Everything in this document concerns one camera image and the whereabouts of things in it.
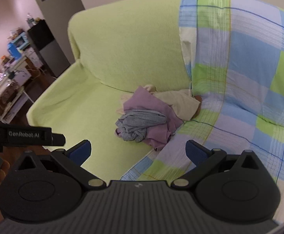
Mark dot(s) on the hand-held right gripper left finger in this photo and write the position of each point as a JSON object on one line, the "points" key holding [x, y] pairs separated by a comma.
{"points": [[81, 151]]}

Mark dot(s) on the purple garment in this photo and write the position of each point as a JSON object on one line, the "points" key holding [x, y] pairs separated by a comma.
{"points": [[154, 107]]}

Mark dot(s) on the cream garment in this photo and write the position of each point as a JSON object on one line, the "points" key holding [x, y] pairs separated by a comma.
{"points": [[181, 102]]}

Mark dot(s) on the small brown item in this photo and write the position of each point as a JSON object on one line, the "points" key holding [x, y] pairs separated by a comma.
{"points": [[198, 100]]}

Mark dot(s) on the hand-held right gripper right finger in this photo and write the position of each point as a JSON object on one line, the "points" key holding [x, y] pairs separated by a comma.
{"points": [[195, 153]]}

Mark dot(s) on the plaid quilt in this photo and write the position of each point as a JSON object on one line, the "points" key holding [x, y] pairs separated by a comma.
{"points": [[242, 65]]}

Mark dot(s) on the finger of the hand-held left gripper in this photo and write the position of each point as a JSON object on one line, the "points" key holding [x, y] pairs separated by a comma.
{"points": [[58, 139]]}

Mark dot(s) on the black refrigerator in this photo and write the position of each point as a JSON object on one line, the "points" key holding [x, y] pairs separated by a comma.
{"points": [[46, 46]]}

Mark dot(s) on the light blue microwave oven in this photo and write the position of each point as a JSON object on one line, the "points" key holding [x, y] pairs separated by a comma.
{"points": [[20, 41]]}

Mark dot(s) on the grey garment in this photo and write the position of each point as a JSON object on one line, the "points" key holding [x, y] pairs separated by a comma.
{"points": [[142, 124]]}

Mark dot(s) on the blue box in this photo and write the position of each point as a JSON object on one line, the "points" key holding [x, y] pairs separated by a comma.
{"points": [[12, 49]]}

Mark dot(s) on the green covered sofa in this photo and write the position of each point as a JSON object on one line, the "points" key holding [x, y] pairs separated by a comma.
{"points": [[132, 41]]}

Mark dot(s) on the white drawer cabinet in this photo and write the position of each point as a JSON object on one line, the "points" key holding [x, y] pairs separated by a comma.
{"points": [[33, 58]]}

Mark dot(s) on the white desk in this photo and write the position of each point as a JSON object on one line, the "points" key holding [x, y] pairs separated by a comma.
{"points": [[4, 87]]}

